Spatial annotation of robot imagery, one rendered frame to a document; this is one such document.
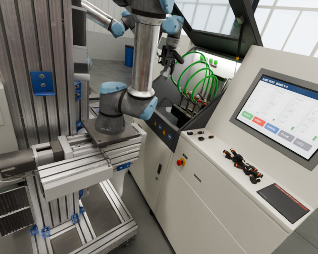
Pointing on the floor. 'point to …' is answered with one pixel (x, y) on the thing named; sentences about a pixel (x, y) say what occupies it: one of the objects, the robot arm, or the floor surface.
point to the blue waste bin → (128, 55)
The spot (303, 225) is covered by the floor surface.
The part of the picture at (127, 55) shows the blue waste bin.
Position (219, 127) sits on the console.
